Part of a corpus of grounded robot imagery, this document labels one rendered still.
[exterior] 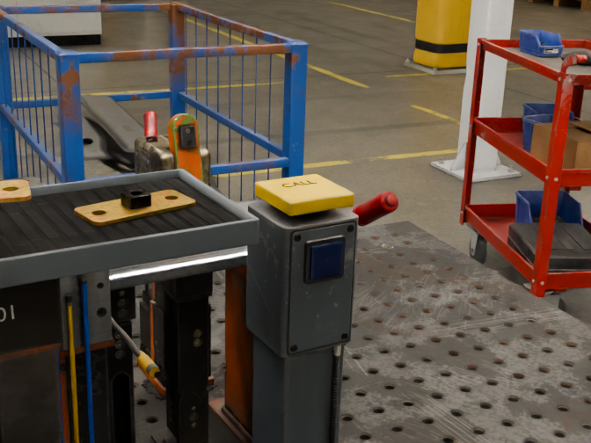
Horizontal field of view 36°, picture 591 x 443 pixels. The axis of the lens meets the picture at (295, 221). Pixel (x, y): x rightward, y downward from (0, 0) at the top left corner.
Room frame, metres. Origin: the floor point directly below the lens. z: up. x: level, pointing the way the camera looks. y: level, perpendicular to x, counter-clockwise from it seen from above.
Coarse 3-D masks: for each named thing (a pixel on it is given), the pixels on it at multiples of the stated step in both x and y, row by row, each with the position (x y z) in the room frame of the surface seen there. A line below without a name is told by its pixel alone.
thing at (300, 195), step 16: (304, 176) 0.72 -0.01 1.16; (320, 176) 0.72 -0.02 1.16; (256, 192) 0.69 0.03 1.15; (272, 192) 0.67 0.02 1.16; (288, 192) 0.67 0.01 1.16; (304, 192) 0.67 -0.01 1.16; (320, 192) 0.67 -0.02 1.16; (336, 192) 0.67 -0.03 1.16; (352, 192) 0.68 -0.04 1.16; (288, 208) 0.65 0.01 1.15; (304, 208) 0.65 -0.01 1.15; (320, 208) 0.66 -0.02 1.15; (336, 208) 0.67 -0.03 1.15
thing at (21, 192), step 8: (0, 184) 0.56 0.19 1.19; (8, 184) 0.56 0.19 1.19; (16, 184) 0.56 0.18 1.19; (24, 184) 0.56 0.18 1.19; (0, 192) 0.54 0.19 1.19; (8, 192) 0.54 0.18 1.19; (16, 192) 0.54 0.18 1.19; (24, 192) 0.54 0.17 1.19; (0, 200) 0.53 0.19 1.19; (8, 200) 0.53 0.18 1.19; (16, 200) 0.54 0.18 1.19; (24, 200) 0.54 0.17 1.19
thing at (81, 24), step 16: (0, 0) 8.32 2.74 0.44; (16, 0) 8.38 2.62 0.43; (32, 0) 8.44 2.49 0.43; (48, 0) 8.51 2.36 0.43; (64, 0) 8.58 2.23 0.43; (80, 0) 8.65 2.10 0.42; (96, 0) 8.72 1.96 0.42; (16, 16) 8.39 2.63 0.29; (32, 16) 8.44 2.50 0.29; (48, 16) 8.51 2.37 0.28; (64, 16) 8.58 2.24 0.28; (80, 16) 8.65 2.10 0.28; (96, 16) 8.71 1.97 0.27; (16, 32) 8.38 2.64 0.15; (48, 32) 8.51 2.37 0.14; (64, 32) 8.57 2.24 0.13; (80, 32) 8.65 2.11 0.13; (96, 32) 8.72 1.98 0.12
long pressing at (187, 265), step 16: (192, 256) 0.93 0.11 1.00; (208, 256) 0.92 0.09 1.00; (224, 256) 0.92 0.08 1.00; (240, 256) 0.93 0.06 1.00; (112, 272) 0.86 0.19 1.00; (128, 272) 0.87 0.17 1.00; (144, 272) 0.87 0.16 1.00; (160, 272) 0.88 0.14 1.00; (176, 272) 0.89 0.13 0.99; (192, 272) 0.90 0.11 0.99; (112, 288) 0.85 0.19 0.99
